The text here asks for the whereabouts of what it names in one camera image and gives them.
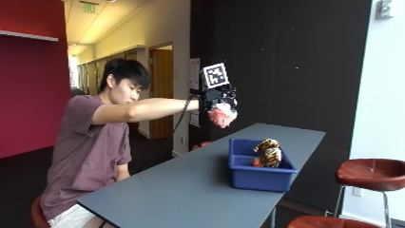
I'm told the white paper notice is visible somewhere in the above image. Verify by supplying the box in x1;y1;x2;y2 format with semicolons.
189;57;201;90
189;109;201;128

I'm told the pink fluffy soft toy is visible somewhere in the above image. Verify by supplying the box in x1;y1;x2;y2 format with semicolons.
206;102;240;129

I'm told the black glove cable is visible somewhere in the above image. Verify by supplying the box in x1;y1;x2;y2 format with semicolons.
138;93;202;172

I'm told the blue plastic bin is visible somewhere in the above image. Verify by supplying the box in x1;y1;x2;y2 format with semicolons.
228;138;298;193

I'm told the green exit sign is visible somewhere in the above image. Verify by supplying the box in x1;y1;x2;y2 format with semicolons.
80;0;100;14

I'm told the the person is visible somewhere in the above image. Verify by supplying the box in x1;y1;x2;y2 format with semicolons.
38;57;201;228

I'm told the red leather bar stool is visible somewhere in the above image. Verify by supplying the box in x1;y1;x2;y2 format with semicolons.
190;141;216;152
333;158;405;228
30;196;52;228
286;216;384;228

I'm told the tiger striped soft toy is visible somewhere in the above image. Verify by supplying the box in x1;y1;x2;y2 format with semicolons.
253;138;284;168

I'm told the white wall alarm box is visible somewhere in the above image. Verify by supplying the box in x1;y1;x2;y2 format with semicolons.
374;0;394;20

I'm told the wooden door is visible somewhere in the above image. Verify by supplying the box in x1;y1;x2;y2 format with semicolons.
148;42;174;141

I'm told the white marker cube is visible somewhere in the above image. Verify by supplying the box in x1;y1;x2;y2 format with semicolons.
201;63;232;90

